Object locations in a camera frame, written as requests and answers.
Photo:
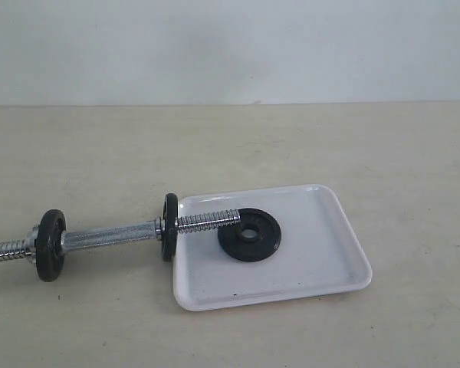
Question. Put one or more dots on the white plastic tray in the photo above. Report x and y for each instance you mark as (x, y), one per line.
(319, 253)

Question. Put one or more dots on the black weight plate end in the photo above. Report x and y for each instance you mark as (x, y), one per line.
(170, 232)
(48, 251)

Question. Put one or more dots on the black weight plate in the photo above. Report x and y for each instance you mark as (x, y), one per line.
(256, 237)

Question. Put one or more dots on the chrome spin-lock collar nut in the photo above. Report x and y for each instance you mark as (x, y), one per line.
(30, 244)

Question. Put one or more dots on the chrome dumbbell bar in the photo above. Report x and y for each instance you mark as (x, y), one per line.
(101, 237)

